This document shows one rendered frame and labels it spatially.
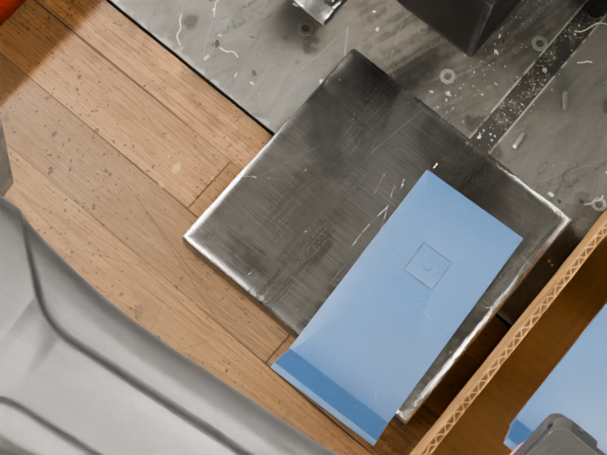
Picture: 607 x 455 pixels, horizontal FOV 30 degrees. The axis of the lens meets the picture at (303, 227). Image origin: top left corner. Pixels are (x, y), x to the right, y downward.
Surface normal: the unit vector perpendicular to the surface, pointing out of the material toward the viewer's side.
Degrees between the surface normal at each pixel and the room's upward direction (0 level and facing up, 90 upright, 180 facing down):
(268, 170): 0
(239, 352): 0
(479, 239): 0
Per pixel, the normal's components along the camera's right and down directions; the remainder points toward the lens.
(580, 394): 0.02, -0.24
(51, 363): 0.21, -0.14
